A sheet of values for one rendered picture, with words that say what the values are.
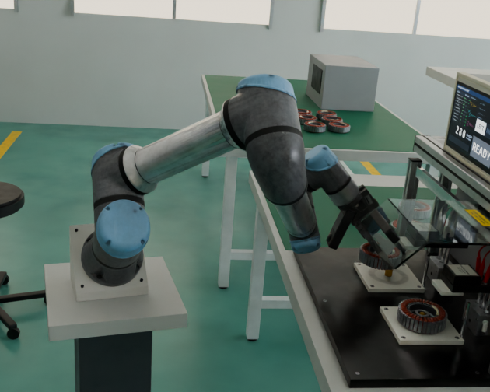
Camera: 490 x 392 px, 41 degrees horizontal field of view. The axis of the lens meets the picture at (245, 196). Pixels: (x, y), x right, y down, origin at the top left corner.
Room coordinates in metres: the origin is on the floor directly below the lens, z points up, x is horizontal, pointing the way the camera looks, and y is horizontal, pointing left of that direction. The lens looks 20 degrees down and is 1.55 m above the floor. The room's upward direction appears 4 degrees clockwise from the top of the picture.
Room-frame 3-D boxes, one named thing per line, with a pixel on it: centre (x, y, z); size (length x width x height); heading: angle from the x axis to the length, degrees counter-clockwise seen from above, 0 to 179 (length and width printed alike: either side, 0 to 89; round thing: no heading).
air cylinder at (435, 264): (1.61, -0.54, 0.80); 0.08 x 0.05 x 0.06; 8
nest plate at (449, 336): (1.35, -0.43, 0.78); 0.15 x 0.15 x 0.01; 8
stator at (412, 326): (1.35, -0.43, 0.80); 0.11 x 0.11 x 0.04
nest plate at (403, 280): (1.59, -0.40, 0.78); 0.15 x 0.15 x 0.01; 8
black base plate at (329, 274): (1.48, -0.43, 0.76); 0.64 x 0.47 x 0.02; 8
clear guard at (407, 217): (1.30, -0.45, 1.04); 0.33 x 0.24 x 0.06; 98
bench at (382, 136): (3.85, -0.29, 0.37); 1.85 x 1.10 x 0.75; 8
